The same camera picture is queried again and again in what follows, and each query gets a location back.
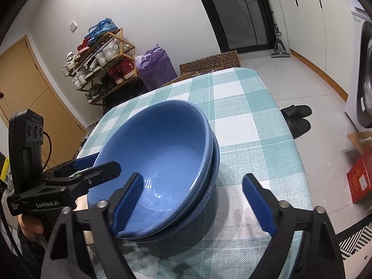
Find white washing machine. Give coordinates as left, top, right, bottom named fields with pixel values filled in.
left=344, top=0, right=372, bottom=128

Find large red carton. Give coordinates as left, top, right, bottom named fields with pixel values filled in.
left=346, top=151, right=372, bottom=204

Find shoe rack with shoes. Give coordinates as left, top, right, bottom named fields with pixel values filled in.
left=62, top=18, right=136, bottom=103

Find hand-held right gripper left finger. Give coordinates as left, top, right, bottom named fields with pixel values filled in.
left=46, top=173, right=143, bottom=279

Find brown circle-print cardboard box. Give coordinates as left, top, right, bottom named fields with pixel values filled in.
left=179, top=50, right=242, bottom=77

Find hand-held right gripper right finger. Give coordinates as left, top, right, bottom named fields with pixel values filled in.
left=242, top=173, right=342, bottom=279

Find yellow wooden door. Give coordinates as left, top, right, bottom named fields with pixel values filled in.
left=0, top=35, right=88, bottom=163

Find upright mop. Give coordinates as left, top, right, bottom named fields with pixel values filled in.
left=270, top=23, right=291, bottom=59

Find person's left hand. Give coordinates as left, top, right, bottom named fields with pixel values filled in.
left=18, top=213, right=44, bottom=240

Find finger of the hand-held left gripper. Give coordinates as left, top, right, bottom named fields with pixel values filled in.
left=43, top=152, right=101, bottom=179
left=43, top=160, right=121, bottom=194

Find thin dark cable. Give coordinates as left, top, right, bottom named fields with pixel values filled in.
left=42, top=132, right=53, bottom=170

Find person's left forearm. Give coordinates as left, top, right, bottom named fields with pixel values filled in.
left=12, top=232, right=51, bottom=279

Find teal checked tablecloth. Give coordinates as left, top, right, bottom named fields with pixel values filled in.
left=76, top=67, right=310, bottom=279

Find black slipper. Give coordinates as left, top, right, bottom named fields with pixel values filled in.
left=286, top=119, right=312, bottom=139
left=280, top=105, right=313, bottom=122

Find black white striped rug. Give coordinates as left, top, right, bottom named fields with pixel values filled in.
left=339, top=221, right=372, bottom=260

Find black braided cable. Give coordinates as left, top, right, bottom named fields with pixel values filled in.
left=0, top=192, right=22, bottom=262

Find purple plastic bag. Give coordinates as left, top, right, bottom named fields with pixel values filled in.
left=135, top=45, right=178, bottom=91

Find black framed glass door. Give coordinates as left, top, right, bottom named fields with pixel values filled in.
left=190, top=0, right=275, bottom=54

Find white base cabinets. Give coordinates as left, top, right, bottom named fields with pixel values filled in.
left=277, top=0, right=356, bottom=73

